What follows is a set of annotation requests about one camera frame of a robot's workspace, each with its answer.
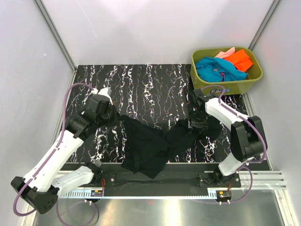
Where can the right aluminium frame post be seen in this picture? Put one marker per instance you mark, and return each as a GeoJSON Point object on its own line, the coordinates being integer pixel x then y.
{"type": "Point", "coordinates": [264, 24]}

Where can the black marbled table mat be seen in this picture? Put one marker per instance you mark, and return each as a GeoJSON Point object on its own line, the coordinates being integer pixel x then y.
{"type": "Point", "coordinates": [155, 95]}

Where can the left aluminium frame post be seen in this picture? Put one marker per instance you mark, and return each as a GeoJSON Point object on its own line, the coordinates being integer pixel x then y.
{"type": "Point", "coordinates": [54, 32]}

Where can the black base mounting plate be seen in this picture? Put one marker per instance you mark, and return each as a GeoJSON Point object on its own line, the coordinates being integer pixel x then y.
{"type": "Point", "coordinates": [175, 179]}

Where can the aluminium frame post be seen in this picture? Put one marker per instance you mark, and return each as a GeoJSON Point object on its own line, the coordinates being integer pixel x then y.
{"type": "Point", "coordinates": [54, 32]}
{"type": "Point", "coordinates": [264, 24]}

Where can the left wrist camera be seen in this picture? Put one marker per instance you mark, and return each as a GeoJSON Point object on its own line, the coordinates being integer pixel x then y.
{"type": "Point", "coordinates": [104, 92]}

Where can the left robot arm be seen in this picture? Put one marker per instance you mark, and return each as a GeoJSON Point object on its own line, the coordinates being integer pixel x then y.
{"type": "Point", "coordinates": [40, 187]}

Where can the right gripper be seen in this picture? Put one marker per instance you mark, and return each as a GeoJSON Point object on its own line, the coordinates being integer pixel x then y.
{"type": "Point", "coordinates": [203, 125]}

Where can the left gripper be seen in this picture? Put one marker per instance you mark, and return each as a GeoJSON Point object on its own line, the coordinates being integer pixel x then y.
{"type": "Point", "coordinates": [116, 118]}

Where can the pink t-shirt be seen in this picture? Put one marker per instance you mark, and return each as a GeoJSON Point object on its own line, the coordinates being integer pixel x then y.
{"type": "Point", "coordinates": [225, 54]}

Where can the orange t-shirt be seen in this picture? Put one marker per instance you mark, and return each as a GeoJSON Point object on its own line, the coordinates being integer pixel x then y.
{"type": "Point", "coordinates": [240, 60]}

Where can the blue t-shirt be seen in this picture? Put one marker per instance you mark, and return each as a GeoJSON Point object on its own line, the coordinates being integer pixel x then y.
{"type": "Point", "coordinates": [211, 69]}

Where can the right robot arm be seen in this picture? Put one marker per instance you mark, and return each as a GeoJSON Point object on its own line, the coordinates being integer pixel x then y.
{"type": "Point", "coordinates": [208, 114]}

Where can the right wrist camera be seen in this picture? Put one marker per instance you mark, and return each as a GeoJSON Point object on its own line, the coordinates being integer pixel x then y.
{"type": "Point", "coordinates": [198, 96]}

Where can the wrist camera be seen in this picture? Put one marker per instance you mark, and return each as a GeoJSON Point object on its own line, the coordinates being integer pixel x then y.
{"type": "Point", "coordinates": [104, 92]}
{"type": "Point", "coordinates": [198, 96]}

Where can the black t-shirt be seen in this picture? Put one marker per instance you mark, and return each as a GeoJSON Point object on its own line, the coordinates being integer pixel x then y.
{"type": "Point", "coordinates": [148, 149]}

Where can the olive green plastic bin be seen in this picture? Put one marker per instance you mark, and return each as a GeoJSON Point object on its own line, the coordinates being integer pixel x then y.
{"type": "Point", "coordinates": [254, 73]}

